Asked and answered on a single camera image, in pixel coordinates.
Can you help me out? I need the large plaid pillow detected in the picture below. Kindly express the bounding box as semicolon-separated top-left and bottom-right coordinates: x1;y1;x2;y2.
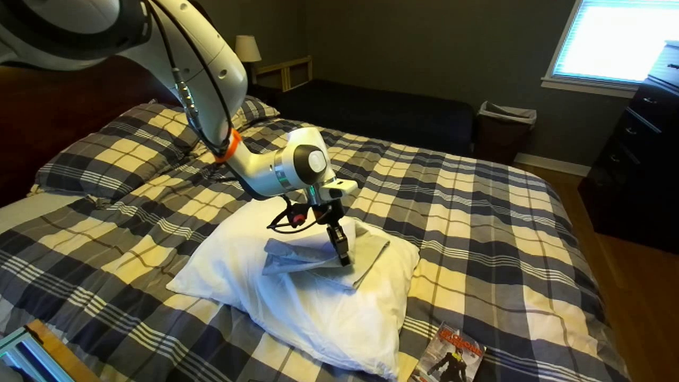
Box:
34;102;215;203

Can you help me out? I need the light wooden shelf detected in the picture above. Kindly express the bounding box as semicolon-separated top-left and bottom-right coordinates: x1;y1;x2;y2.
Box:
253;54;315;93

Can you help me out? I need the black dresser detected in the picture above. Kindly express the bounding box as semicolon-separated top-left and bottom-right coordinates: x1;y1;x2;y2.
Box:
577;40;679;255

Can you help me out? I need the white bed sheet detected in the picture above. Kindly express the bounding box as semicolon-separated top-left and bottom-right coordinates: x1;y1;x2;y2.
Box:
0;190;83;236

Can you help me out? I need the black futon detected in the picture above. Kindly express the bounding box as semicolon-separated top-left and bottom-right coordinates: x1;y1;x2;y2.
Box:
272;75;475;157

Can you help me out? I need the black looped wrist cable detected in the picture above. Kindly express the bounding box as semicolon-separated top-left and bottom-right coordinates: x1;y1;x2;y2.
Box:
266;198;315;236

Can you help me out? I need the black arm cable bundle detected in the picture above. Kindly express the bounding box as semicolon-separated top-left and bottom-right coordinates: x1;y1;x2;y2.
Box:
145;0;246;161

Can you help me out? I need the white pillow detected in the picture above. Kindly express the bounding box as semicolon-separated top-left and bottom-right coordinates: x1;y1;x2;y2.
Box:
165;196;423;379

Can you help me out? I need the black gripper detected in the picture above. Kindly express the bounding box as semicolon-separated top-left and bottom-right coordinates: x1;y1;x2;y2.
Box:
285;194;355;269

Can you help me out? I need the orange arm strap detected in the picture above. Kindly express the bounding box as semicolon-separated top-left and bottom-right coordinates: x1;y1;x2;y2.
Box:
209;127;246;166

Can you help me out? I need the white shade table lamp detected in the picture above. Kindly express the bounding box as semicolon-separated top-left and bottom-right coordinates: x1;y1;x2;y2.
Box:
234;31;263;87

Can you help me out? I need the bright window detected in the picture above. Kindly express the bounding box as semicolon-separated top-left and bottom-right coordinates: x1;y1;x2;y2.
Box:
538;0;679;99

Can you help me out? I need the small plaid pillow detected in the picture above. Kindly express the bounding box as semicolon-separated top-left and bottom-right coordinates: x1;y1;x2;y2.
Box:
231;93;283;134

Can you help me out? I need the light grey towel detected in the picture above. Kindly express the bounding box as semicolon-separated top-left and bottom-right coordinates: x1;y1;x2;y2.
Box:
261;214;393;292

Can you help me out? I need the red printed magazine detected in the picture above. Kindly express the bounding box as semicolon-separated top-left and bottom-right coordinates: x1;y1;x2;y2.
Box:
410;323;491;382

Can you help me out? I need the wooden edged robot stand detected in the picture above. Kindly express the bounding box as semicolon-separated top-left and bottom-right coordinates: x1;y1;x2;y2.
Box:
0;318;98;382

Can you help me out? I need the dark wooden headboard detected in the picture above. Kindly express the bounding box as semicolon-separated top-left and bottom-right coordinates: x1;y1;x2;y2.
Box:
0;54;240;208

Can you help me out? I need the plaid bed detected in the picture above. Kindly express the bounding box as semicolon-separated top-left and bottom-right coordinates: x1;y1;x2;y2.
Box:
0;98;633;382

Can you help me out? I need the dark side bin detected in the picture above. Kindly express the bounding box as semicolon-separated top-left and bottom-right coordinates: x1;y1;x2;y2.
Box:
473;99;538;166

